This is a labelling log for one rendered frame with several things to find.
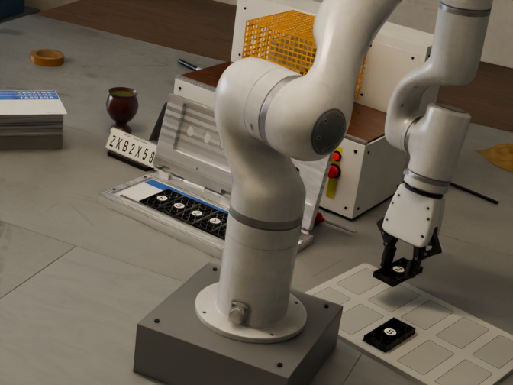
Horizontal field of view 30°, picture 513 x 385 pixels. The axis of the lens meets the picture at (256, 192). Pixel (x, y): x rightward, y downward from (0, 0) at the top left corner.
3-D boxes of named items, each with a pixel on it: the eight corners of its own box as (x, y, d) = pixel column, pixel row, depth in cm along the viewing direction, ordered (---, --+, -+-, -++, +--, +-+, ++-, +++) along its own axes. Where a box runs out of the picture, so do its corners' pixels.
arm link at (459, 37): (398, -9, 172) (372, 147, 185) (472, 13, 162) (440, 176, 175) (427, -14, 178) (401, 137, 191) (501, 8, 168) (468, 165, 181)
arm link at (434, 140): (395, 164, 181) (435, 182, 175) (416, 97, 177) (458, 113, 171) (419, 164, 187) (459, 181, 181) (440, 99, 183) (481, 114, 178)
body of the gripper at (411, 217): (393, 175, 181) (375, 230, 184) (438, 195, 175) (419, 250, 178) (414, 174, 187) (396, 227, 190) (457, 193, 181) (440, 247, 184)
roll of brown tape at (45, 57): (46, 68, 292) (46, 61, 291) (22, 59, 297) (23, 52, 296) (71, 63, 300) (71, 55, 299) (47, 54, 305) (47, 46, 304)
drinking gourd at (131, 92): (98, 127, 254) (100, 88, 249) (126, 124, 258) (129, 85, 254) (114, 139, 248) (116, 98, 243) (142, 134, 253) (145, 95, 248)
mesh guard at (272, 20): (237, 87, 231) (246, 20, 224) (284, 72, 247) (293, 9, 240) (317, 114, 220) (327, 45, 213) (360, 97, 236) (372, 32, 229)
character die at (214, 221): (191, 228, 202) (191, 223, 202) (219, 215, 210) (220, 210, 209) (209, 237, 200) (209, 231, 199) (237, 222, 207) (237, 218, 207)
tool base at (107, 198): (97, 202, 213) (98, 187, 211) (158, 178, 229) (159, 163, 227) (256, 276, 191) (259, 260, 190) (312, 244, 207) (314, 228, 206)
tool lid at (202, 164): (169, 93, 221) (174, 93, 223) (150, 171, 225) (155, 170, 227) (330, 152, 200) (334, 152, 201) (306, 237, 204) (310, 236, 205)
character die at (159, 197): (138, 205, 209) (139, 200, 209) (167, 192, 217) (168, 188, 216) (155, 213, 207) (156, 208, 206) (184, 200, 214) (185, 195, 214)
